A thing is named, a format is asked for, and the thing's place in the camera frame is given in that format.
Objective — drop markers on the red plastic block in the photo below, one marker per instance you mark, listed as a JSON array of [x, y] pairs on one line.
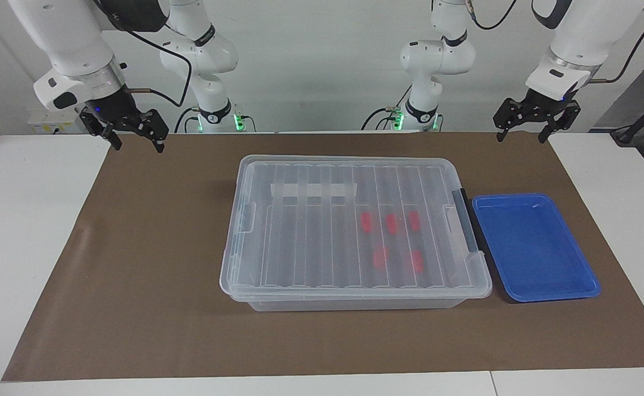
[[379, 256], [414, 220], [417, 261], [391, 224], [365, 221]]

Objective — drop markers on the clear plastic storage box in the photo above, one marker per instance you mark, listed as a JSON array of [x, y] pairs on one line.
[[354, 304]]

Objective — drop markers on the black stand with base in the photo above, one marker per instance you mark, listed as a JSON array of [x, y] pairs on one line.
[[638, 124]]

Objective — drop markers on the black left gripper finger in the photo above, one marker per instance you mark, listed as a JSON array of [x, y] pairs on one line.
[[550, 132], [502, 132]]

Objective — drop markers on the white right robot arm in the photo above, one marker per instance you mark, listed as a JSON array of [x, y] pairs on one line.
[[74, 44]]

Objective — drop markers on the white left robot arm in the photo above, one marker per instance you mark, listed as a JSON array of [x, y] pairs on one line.
[[580, 33]]

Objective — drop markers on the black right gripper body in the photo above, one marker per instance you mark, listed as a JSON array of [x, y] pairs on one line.
[[118, 113]]

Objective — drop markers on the clear ribbed plastic lid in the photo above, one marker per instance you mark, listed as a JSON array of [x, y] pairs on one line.
[[311, 236]]

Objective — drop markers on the brown table mat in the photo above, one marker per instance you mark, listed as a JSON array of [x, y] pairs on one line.
[[135, 275]]

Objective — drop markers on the blue plastic tray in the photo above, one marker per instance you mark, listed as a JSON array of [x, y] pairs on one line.
[[530, 247]]

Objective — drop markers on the white wall socket box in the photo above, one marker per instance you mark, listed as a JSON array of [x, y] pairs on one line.
[[52, 121]]

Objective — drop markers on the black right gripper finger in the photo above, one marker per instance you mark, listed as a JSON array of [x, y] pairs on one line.
[[113, 136], [158, 141]]

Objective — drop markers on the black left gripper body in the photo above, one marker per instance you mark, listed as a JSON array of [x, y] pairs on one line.
[[541, 102]]

